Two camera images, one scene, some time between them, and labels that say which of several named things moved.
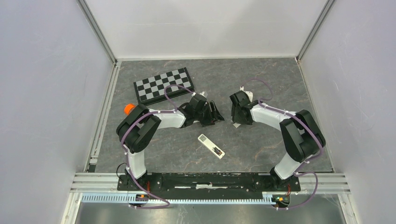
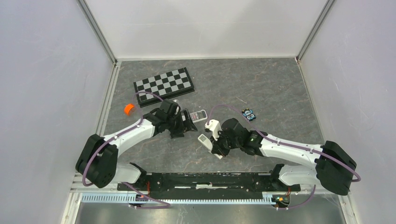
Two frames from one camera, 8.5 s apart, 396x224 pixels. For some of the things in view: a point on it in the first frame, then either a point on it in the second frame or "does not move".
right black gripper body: (236, 117) → (223, 143)
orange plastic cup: (129, 108) does not move
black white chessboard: (152, 88) does not move
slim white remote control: (211, 146) does not move
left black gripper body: (201, 116) → (177, 125)
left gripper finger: (213, 114) → (189, 124)
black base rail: (208, 182) does not move
